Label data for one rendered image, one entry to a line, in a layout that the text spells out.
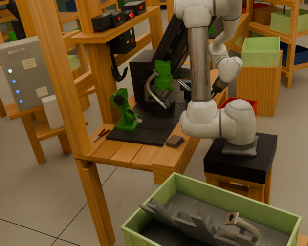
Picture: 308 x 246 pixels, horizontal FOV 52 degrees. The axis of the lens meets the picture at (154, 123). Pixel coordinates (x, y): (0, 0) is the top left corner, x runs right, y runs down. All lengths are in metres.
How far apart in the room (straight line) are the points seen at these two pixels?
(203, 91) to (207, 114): 0.12
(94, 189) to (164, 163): 0.62
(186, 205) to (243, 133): 0.47
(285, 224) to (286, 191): 1.53
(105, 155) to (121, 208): 1.00
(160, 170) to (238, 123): 0.51
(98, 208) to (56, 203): 0.90
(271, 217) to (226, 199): 0.21
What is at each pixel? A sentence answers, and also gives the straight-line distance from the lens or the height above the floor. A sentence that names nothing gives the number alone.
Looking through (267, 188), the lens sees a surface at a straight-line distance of 2.09.
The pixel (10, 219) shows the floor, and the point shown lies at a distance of 3.23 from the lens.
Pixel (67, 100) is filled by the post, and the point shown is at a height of 1.26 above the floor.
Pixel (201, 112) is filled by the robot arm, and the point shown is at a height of 1.19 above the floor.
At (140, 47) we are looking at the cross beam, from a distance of 2.85.
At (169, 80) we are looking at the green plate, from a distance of 2.24.
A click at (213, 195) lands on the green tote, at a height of 0.91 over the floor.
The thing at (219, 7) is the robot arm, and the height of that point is 1.68.
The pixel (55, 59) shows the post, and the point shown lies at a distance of 1.81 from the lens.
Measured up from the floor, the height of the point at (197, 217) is 1.14.
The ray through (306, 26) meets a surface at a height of 0.79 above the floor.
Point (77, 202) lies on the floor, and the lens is 3.10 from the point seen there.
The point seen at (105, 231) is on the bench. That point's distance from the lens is 2.49.
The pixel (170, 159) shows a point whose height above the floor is 0.90.
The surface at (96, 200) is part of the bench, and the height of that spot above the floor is 0.49.
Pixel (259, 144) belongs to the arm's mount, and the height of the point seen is 0.95.
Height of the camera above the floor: 1.97
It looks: 29 degrees down
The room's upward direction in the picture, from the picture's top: 8 degrees counter-clockwise
